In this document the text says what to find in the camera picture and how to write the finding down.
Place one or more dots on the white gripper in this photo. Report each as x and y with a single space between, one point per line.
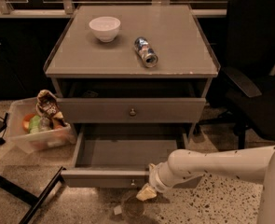
154 178

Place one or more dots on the grey drawer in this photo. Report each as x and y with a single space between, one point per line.
133 106
118 155

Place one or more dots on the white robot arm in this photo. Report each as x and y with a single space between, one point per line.
255 165

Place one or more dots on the grey top drawer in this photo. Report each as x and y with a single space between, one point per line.
133 106

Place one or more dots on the grey drawer cabinet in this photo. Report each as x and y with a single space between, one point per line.
83 64

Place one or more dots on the small white paper scrap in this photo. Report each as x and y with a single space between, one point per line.
117 210

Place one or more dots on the brown chip bag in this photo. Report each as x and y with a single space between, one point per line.
47 106

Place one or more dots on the clear plastic bin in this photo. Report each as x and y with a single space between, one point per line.
30 142

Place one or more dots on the green apple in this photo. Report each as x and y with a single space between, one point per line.
34 124

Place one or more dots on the black office chair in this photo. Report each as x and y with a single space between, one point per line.
245 85

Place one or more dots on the blue silver soda can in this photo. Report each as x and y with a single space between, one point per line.
145 52

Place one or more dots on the orange fruit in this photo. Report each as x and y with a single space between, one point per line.
26 121

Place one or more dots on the white ceramic bowl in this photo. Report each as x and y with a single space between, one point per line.
105 28

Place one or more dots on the black stand base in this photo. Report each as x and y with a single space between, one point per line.
34 201

